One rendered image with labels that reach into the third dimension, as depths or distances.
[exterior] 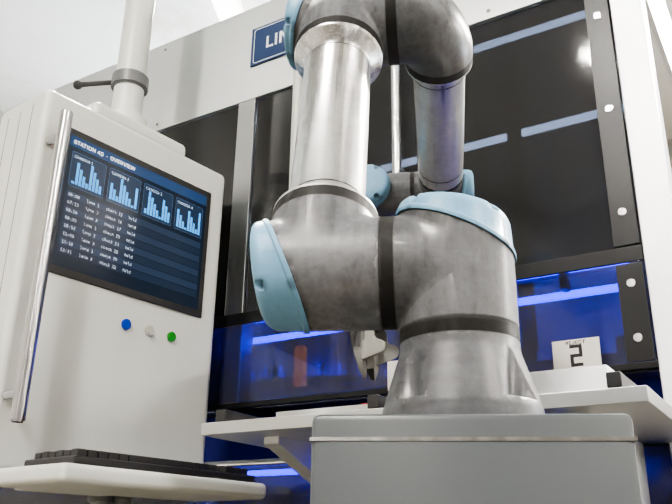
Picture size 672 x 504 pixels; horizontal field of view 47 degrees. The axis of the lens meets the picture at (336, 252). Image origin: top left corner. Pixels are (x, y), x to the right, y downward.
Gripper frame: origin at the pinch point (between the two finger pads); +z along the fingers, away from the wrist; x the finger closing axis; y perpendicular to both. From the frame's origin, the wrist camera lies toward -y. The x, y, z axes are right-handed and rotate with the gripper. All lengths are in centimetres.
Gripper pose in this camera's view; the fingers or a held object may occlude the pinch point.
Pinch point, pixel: (365, 372)
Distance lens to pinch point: 140.6
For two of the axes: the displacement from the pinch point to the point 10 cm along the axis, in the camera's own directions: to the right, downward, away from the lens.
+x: 5.2, 3.1, 8.0
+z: -0.1, 9.4, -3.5
